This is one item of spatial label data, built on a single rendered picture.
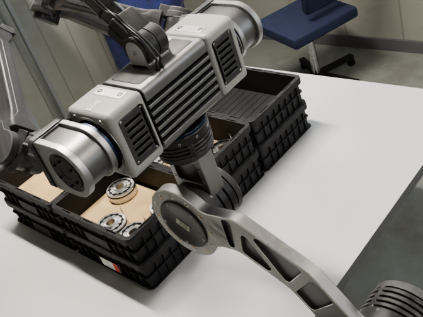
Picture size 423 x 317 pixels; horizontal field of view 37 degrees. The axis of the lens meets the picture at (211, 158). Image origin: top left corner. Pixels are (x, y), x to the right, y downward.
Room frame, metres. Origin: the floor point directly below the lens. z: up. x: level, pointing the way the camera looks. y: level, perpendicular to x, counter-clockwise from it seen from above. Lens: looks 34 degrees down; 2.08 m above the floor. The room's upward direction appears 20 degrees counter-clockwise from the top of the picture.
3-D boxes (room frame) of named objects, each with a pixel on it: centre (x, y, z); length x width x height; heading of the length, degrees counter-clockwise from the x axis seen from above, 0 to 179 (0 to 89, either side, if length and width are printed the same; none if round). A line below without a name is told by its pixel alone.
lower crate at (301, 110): (2.05, -0.16, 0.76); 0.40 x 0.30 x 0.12; 37
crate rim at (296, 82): (2.05, -0.16, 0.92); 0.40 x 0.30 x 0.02; 37
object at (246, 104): (2.05, -0.16, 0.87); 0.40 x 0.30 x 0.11; 37
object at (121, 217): (1.64, 0.37, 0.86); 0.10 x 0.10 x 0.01
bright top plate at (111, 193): (1.81, 0.33, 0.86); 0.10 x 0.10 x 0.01
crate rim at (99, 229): (1.68, 0.31, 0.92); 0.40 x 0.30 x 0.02; 37
